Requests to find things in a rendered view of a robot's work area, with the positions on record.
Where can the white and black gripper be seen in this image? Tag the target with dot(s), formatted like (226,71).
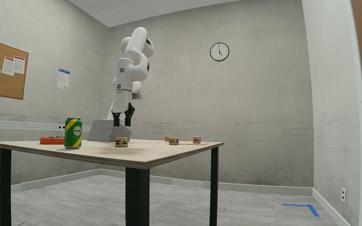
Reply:
(122,103)

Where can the green and yellow soda can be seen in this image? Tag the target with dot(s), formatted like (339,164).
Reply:
(73,133)

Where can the orange digital multimeter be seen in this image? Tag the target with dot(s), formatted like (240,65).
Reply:
(51,140)

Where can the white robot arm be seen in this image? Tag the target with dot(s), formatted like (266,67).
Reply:
(134,66)

